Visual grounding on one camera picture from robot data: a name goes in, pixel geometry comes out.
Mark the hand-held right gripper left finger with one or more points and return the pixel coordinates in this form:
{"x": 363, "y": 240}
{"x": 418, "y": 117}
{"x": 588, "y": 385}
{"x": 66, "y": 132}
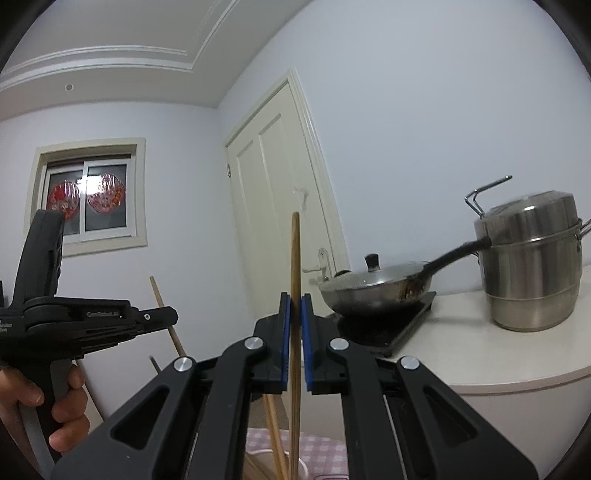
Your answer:
{"x": 286, "y": 346}

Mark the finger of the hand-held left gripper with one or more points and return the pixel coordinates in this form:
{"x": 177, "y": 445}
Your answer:
{"x": 157, "y": 318}

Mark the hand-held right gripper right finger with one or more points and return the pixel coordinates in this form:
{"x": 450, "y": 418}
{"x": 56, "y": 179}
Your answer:
{"x": 307, "y": 346}

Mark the single bamboo chopstick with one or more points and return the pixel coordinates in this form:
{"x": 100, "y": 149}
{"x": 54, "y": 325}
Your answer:
{"x": 157, "y": 290}
{"x": 295, "y": 258}

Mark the pink cup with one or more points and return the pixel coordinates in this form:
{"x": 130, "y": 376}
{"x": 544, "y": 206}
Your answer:
{"x": 258, "y": 468}

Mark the person's left hand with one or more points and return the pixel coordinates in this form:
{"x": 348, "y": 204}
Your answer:
{"x": 74, "y": 406}

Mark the black induction cooker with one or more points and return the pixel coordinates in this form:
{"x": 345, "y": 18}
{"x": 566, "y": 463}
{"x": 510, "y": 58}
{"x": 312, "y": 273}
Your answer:
{"x": 392, "y": 332}

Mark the pink checked bear tablecloth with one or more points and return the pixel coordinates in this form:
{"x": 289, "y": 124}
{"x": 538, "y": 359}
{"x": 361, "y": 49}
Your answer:
{"x": 323, "y": 450}

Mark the glass wok lid black knob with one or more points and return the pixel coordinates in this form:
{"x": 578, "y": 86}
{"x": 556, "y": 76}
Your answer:
{"x": 371, "y": 262}

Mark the red round window decal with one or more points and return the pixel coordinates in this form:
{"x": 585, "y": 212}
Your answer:
{"x": 69, "y": 201}
{"x": 106, "y": 194}

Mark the cream framed window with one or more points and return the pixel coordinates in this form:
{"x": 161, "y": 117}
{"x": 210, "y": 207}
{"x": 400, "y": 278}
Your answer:
{"x": 140, "y": 194}

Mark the cream panelled door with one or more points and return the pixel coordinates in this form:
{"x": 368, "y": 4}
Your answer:
{"x": 268, "y": 207}

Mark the white door hook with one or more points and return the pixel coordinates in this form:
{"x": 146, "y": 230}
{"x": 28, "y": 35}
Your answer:
{"x": 301, "y": 194}

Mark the white kitchen cabinet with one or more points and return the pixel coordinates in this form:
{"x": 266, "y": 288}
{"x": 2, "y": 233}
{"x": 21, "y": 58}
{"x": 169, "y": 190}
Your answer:
{"x": 531, "y": 415}

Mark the stainless steel steamer pot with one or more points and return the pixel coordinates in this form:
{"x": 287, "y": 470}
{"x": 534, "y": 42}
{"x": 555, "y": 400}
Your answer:
{"x": 531, "y": 277}

